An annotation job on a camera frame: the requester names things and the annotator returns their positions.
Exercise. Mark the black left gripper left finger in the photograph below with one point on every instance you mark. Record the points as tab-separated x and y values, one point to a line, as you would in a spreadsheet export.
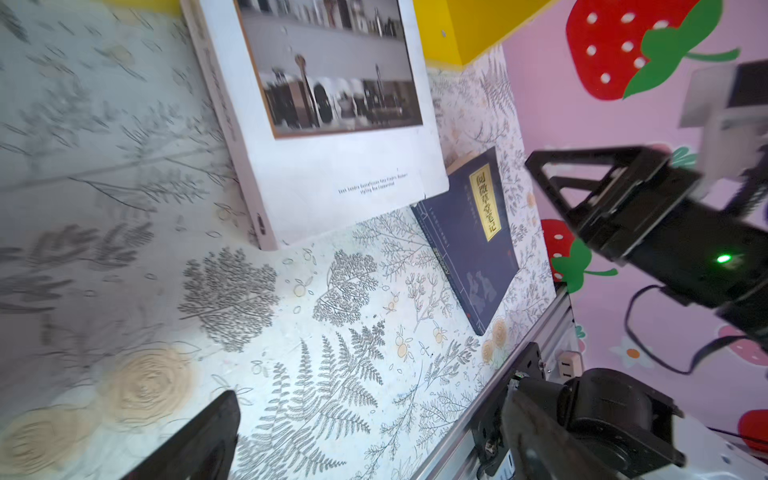
203	449

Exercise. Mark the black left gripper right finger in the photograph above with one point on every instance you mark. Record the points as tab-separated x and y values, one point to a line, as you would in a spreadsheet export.
541	448

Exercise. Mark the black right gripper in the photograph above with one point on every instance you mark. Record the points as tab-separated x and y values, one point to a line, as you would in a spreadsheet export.
631	206

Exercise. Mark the navy book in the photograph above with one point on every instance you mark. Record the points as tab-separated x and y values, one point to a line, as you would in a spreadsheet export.
469	232

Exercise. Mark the white photo cover book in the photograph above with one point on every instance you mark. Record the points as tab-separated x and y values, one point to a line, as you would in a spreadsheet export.
325	107

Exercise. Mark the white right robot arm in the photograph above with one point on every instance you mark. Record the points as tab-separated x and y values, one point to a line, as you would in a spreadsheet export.
631	427

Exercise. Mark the yellow wooden bookshelf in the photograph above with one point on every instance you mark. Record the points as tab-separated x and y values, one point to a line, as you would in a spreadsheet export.
452	32

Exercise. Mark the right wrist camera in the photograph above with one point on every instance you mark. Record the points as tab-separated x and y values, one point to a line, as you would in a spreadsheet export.
728	103

